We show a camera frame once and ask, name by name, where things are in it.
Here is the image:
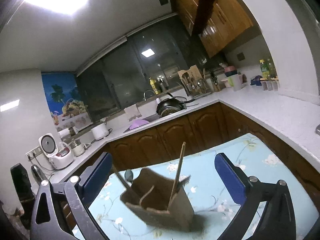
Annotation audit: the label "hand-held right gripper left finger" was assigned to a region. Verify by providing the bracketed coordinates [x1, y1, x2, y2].
[30, 152, 113, 240]

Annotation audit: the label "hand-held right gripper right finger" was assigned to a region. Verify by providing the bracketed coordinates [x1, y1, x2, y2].
[214, 152, 297, 240]

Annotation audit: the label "round metal spoon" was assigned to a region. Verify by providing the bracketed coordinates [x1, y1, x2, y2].
[124, 169, 135, 183]

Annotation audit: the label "light wooden chopstick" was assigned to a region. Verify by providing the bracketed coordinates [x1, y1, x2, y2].
[169, 141, 187, 208]

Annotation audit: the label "wooden utensil holder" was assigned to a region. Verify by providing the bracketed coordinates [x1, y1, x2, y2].
[120, 167, 195, 233]

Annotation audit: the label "blue floral tablecloth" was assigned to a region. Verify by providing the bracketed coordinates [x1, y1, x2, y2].
[72, 132, 318, 240]

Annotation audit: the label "steel electric kettle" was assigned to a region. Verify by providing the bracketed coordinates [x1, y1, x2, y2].
[30, 164, 43, 184]

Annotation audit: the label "small white blender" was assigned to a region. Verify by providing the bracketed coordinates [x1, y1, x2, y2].
[69, 139, 87, 157]

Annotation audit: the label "white and pink rice cooker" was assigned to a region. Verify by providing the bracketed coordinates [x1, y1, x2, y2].
[49, 146, 75, 170]

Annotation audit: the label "white electric pot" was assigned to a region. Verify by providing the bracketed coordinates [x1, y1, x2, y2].
[90, 124, 110, 140]

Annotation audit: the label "purple basin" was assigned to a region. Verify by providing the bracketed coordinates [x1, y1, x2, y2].
[129, 119, 150, 130]

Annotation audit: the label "wooden lower cabinets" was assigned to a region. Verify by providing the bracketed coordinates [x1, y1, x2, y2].
[60, 101, 320, 205]

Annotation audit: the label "wooden cabinets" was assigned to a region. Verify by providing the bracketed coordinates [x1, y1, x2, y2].
[166, 0, 254, 58]
[60, 101, 320, 205]

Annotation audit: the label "hanging dish cloth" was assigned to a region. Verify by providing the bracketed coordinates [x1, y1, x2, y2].
[124, 104, 142, 120]

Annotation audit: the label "white kitchen countertop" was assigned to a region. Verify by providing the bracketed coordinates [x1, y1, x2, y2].
[49, 81, 320, 183]

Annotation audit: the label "square ceiling panel light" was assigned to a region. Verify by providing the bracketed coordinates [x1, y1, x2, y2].
[0, 99, 20, 112]

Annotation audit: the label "black wok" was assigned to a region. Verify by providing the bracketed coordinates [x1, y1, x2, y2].
[156, 92, 199, 118]

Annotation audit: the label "knife block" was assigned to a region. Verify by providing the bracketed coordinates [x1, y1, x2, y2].
[210, 71, 222, 92]

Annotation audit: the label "chrome faucet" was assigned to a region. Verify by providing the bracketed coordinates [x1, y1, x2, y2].
[143, 89, 157, 100]

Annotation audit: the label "utensil drying rack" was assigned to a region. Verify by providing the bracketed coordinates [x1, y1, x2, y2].
[181, 71, 213, 98]

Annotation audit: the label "stack of cups and bowls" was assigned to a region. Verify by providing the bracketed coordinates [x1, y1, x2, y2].
[220, 66, 248, 92]

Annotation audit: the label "row of spice jars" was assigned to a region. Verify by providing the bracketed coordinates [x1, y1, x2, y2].
[260, 76, 279, 92]

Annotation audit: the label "yellow oil bottle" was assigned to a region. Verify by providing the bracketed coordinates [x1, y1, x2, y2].
[149, 77, 162, 95]

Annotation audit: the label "wooden cutting board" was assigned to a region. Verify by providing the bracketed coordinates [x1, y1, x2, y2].
[177, 65, 202, 85]

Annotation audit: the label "green drink bottle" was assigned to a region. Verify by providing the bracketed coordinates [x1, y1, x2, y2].
[259, 59, 270, 79]

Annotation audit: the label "dark kitchen window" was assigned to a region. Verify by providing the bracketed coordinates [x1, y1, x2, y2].
[75, 15, 228, 124]

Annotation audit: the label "wooden upper cabinets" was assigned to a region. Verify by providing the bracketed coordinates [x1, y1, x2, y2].
[166, 0, 254, 58]

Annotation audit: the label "wall socket strip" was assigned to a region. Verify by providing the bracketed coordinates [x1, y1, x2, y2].
[26, 148, 42, 160]

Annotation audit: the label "palm and fruit wall poster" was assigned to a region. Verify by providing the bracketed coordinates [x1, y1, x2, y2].
[41, 72, 89, 132]

